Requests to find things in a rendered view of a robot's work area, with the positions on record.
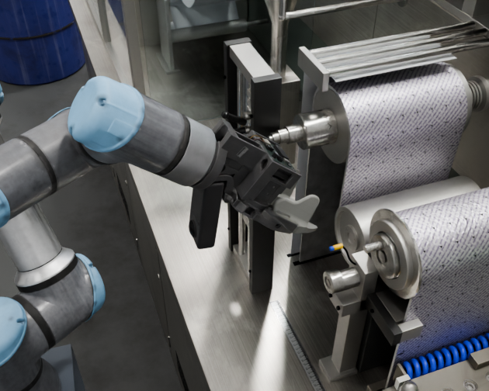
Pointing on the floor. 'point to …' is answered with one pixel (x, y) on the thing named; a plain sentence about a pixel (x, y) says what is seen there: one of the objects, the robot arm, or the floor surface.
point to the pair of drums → (31, 40)
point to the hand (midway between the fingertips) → (299, 219)
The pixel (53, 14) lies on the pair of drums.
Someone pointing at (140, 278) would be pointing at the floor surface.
